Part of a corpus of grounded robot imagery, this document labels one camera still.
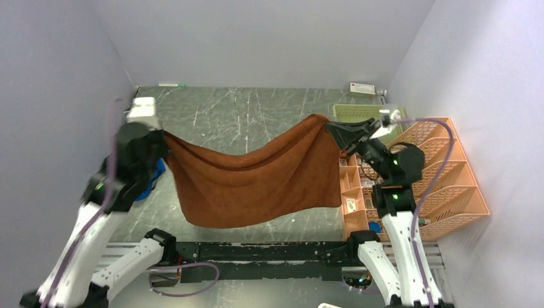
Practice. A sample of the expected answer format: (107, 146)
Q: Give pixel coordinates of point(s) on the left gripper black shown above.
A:
(163, 149)

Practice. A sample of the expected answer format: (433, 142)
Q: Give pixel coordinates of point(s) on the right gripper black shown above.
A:
(349, 133)

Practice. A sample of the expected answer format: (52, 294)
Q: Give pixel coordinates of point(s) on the blue towel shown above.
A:
(158, 172)

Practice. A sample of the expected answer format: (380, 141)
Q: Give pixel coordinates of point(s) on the brown towel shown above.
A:
(295, 171)

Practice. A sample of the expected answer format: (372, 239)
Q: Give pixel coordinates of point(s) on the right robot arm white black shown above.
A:
(407, 281)

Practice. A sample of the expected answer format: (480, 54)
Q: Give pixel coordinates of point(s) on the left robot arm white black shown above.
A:
(124, 175)

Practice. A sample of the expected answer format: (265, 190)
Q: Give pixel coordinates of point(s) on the green plastic basket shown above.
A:
(344, 113)

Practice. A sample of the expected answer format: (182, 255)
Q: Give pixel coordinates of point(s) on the white red box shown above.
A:
(362, 89)

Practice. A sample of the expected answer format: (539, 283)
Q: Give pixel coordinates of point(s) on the white green marker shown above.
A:
(171, 85)

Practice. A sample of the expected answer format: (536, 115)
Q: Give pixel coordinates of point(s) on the orange file organizer rack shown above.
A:
(455, 200)

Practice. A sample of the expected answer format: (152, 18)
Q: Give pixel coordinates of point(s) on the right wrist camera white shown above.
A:
(386, 124)

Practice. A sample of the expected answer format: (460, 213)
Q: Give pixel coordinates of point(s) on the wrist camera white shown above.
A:
(386, 124)
(143, 110)

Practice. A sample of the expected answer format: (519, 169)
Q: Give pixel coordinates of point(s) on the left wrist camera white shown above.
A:
(143, 110)

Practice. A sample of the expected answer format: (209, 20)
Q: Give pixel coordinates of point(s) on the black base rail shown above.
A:
(326, 260)

